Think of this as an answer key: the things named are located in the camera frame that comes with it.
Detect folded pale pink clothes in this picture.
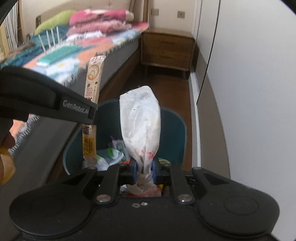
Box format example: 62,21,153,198
67,20,132,37

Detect striped curtain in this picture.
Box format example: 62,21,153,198
0,5,21,61

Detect white grey sliding wardrobe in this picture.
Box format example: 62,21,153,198
192,0,296,186

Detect brown blanket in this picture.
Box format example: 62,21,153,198
5,43,35,61

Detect green pillow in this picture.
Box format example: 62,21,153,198
34,10,77,35

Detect person's left hand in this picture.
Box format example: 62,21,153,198
0,128,17,186

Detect white packet green print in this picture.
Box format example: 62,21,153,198
96,138,130,171

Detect tan yellow snack bar wrapper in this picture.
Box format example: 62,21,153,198
82,55,107,164

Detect dark teal trash bin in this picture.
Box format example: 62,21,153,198
63,99,187,179

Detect wooden nightstand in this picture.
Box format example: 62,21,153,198
140,28,196,79

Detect wooden bed beige headboard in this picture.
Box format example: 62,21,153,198
0,0,151,241

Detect teal rack with white pegs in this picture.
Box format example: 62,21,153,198
37,27,86,67

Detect colourful crochet flower blanket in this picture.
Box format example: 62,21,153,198
9,22,150,153

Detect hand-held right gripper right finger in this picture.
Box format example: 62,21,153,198
151,158,233,206

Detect folded white garment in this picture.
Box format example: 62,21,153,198
66,31,104,43

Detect teal plaid quilt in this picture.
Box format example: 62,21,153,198
0,35,56,67

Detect pink wrapper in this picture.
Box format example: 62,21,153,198
143,185,163,198

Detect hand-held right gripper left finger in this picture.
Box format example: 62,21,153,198
60,160,139,206

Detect white tissue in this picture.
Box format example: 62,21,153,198
119,85,162,197

